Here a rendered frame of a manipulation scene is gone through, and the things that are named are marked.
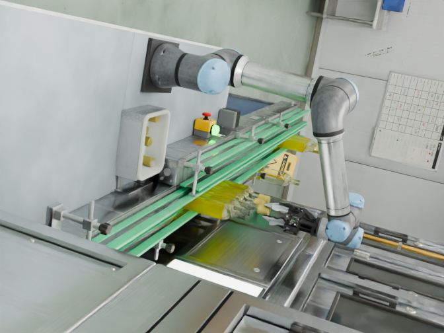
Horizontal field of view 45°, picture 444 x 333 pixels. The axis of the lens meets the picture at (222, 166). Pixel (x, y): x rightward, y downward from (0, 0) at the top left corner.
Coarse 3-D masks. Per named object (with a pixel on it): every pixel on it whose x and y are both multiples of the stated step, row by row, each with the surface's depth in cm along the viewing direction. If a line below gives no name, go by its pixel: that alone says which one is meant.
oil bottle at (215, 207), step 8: (200, 200) 195; (208, 200) 194; (216, 200) 196; (184, 208) 198; (192, 208) 197; (200, 208) 196; (208, 208) 194; (216, 208) 193; (224, 208) 192; (232, 208) 194; (216, 216) 194; (224, 216) 193
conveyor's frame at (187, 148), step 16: (256, 112) 304; (272, 112) 312; (224, 128) 253; (176, 144) 212; (192, 144) 216; (208, 144) 220; (112, 192) 179; (144, 192) 183; (160, 192) 185; (80, 208) 162; (96, 208) 164; (112, 208) 166; (128, 208) 168; (64, 224) 150; (80, 224) 151; (112, 224) 158
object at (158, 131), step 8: (160, 112) 178; (168, 112) 184; (144, 120) 170; (160, 120) 186; (168, 120) 185; (144, 128) 171; (152, 128) 188; (160, 128) 187; (144, 136) 172; (152, 136) 188; (160, 136) 187; (144, 144) 173; (152, 144) 189; (160, 144) 188; (144, 152) 190; (152, 152) 190; (160, 152) 189; (160, 160) 190; (144, 168) 186; (152, 168) 187; (160, 168) 189; (144, 176) 179
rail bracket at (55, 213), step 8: (48, 208) 133; (56, 208) 134; (64, 208) 135; (48, 216) 133; (56, 216) 133; (64, 216) 133; (72, 216) 132; (88, 216) 131; (48, 224) 134; (56, 224) 135; (88, 224) 130; (96, 224) 130; (104, 224) 129; (88, 232) 131; (104, 232) 129
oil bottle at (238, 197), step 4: (212, 188) 207; (216, 188) 208; (220, 188) 209; (216, 192) 205; (220, 192) 205; (224, 192) 205; (228, 192) 206; (232, 192) 207; (232, 196) 203; (236, 196) 203; (240, 196) 204; (240, 200) 203; (240, 204) 203
